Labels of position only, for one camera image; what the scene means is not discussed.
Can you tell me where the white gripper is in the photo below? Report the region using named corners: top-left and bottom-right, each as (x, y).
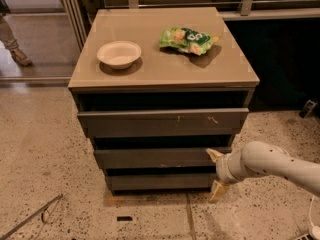
top-left (206, 148), bottom-right (248, 203)

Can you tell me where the grey drawer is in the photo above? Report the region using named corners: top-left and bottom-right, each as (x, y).
top-left (78, 108), bottom-right (249, 138)
top-left (93, 146), bottom-right (233, 170)
top-left (106, 173), bottom-right (215, 192)

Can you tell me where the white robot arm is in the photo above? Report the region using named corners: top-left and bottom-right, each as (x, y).
top-left (206, 141), bottom-right (320, 203)

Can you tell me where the grey bottom drawer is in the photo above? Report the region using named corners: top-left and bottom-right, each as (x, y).
top-left (106, 173), bottom-right (215, 192)

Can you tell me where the grey drawer cabinet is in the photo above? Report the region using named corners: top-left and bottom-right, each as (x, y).
top-left (67, 6), bottom-right (260, 196)

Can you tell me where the grey top drawer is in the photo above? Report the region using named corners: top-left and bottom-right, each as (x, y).
top-left (78, 108), bottom-right (249, 138)

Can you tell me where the small black floor object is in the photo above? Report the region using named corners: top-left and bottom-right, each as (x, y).
top-left (299, 99), bottom-right (317, 118)

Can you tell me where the green snack bag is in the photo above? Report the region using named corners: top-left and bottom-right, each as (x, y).
top-left (159, 27), bottom-right (220, 56)

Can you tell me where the white paper bowl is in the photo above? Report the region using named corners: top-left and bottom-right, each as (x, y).
top-left (97, 41), bottom-right (142, 70)

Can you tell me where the metal rod on floor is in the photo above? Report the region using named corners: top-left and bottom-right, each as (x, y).
top-left (0, 193), bottom-right (63, 240)

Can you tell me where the person leg with shoe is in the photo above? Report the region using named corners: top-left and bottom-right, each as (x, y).
top-left (0, 0), bottom-right (32, 66)

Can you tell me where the white cable with plug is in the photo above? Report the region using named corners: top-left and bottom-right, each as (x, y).
top-left (293, 193), bottom-right (320, 240)

